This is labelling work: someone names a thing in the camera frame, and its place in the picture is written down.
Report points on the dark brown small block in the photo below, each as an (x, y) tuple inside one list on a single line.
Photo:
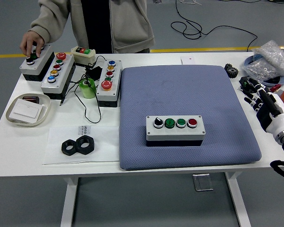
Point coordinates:
[(32, 98)]

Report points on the green tape roll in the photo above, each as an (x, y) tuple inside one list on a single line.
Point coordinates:
[(86, 91)]

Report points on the four-button control box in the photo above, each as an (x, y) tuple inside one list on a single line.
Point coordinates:
[(175, 134), (41, 63)]

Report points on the bubble wrap bag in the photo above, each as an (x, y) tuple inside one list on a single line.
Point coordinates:
[(274, 53)]

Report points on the large black hex nut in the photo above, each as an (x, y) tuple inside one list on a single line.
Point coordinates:
[(91, 147)]

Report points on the white shallow dish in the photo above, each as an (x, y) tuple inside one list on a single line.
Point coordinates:
[(46, 102)]

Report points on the five-button box, blue button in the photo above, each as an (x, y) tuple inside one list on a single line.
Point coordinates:
[(64, 71), (116, 78)]

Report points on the small red clip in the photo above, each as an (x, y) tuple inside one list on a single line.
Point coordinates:
[(275, 88)]

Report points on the white table leg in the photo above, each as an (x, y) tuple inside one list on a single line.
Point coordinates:
[(68, 203), (239, 203)]

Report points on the black gear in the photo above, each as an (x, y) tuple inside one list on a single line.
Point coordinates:
[(232, 70)]

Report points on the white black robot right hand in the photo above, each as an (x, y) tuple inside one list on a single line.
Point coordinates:
[(280, 118)]

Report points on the metal bracket under table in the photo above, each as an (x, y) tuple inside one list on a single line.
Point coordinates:
[(203, 182)]

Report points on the black power adapter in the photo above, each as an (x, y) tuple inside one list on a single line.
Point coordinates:
[(94, 72)]

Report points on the bag of metal washers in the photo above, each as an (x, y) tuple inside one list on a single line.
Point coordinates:
[(260, 69)]

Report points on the blue-grey textured mat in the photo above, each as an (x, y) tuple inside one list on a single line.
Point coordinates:
[(168, 94)]

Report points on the white card, red mark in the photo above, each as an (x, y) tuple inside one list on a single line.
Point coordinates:
[(187, 60)]

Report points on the clear plastic bag sheet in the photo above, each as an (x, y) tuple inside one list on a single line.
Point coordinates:
[(104, 146)]

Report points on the white wall switch plate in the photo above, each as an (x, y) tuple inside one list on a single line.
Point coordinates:
[(26, 110)]

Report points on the person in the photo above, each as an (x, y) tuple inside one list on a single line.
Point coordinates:
[(127, 23)]

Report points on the person's right hand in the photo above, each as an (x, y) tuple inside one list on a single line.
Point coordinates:
[(30, 41)]

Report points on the black module, green terminal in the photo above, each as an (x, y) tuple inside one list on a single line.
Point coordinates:
[(245, 83)]

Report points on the person's right forearm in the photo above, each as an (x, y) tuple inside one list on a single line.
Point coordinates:
[(49, 19)]

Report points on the small black hex nut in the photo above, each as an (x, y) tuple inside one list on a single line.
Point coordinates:
[(65, 149)]

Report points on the cream two-button switch box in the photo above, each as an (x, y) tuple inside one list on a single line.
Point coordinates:
[(85, 56)]

